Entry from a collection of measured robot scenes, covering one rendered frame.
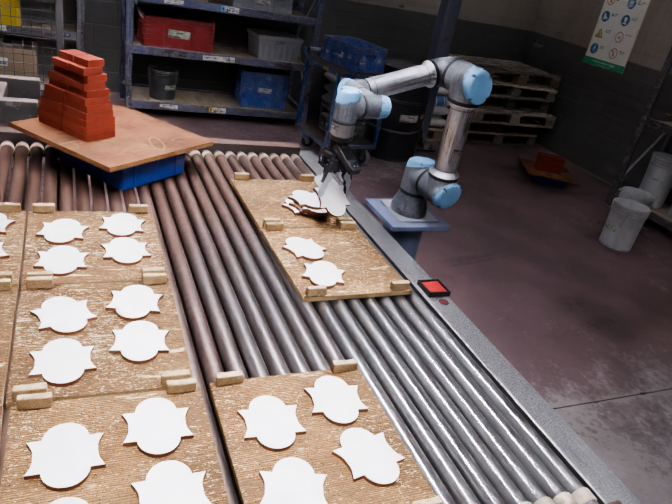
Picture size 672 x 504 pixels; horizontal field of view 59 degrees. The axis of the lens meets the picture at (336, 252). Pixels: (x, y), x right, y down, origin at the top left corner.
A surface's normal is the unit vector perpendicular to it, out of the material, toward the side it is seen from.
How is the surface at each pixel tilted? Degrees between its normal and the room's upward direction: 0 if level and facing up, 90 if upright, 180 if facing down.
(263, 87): 90
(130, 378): 0
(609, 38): 90
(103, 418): 0
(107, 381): 0
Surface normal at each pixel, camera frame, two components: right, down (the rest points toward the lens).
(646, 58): -0.91, 0.02
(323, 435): 0.18, -0.87
